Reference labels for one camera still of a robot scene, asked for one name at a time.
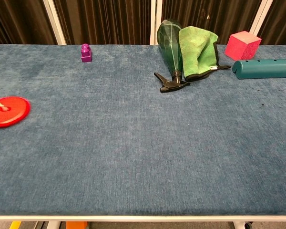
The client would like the green spray bottle black trigger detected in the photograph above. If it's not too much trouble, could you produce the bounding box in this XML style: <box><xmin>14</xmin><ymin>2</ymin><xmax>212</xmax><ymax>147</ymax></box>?
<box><xmin>153</xmin><ymin>19</ymin><xmax>191</xmax><ymax>94</ymax></box>

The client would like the blue fabric table mat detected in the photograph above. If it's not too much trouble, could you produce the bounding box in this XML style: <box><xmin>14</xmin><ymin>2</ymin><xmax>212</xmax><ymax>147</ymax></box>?
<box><xmin>0</xmin><ymin>43</ymin><xmax>286</xmax><ymax>217</ymax></box>

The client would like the red disc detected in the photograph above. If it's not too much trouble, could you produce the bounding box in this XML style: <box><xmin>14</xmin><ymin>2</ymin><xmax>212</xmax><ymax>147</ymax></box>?
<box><xmin>0</xmin><ymin>96</ymin><xmax>31</xmax><ymax>128</ymax></box>

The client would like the dark brown curtain panel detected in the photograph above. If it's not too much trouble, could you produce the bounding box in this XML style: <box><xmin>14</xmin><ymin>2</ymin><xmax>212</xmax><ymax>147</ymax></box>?
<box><xmin>161</xmin><ymin>0</ymin><xmax>263</xmax><ymax>45</ymax></box>
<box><xmin>261</xmin><ymin>0</ymin><xmax>286</xmax><ymax>46</ymax></box>
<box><xmin>0</xmin><ymin>0</ymin><xmax>58</xmax><ymax>48</ymax></box>
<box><xmin>52</xmin><ymin>0</ymin><xmax>153</xmax><ymax>45</ymax></box>

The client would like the orange floor object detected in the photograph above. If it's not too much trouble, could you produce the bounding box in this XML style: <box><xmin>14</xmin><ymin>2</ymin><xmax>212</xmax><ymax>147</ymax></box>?
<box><xmin>65</xmin><ymin>221</ymin><xmax>89</xmax><ymax>229</ymax></box>

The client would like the teal holder with holes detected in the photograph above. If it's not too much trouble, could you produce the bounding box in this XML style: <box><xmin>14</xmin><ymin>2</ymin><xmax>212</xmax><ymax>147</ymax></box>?
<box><xmin>231</xmin><ymin>59</ymin><xmax>286</xmax><ymax>80</ymax></box>

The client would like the purple toy building block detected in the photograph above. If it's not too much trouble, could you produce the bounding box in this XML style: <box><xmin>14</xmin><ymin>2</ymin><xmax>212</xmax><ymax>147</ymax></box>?
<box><xmin>80</xmin><ymin>43</ymin><xmax>93</xmax><ymax>63</ymax></box>

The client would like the pink foam cube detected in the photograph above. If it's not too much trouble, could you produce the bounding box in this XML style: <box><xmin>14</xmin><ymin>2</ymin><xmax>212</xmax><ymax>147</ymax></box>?
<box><xmin>225</xmin><ymin>31</ymin><xmax>263</xmax><ymax>61</ymax></box>

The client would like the white partition frame post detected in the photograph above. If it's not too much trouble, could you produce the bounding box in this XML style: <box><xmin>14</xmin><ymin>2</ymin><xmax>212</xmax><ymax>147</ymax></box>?
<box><xmin>42</xmin><ymin>0</ymin><xmax>67</xmax><ymax>45</ymax></box>
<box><xmin>149</xmin><ymin>0</ymin><xmax>163</xmax><ymax>45</ymax></box>
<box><xmin>249</xmin><ymin>0</ymin><xmax>275</xmax><ymax>34</ymax></box>

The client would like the white table frame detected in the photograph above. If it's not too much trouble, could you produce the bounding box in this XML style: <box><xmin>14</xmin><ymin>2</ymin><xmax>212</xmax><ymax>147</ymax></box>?
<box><xmin>0</xmin><ymin>214</ymin><xmax>286</xmax><ymax>229</ymax></box>

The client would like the green microfibre cloth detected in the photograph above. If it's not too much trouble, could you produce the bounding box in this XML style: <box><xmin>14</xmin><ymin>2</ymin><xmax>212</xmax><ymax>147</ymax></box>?
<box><xmin>178</xmin><ymin>26</ymin><xmax>231</xmax><ymax>83</ymax></box>

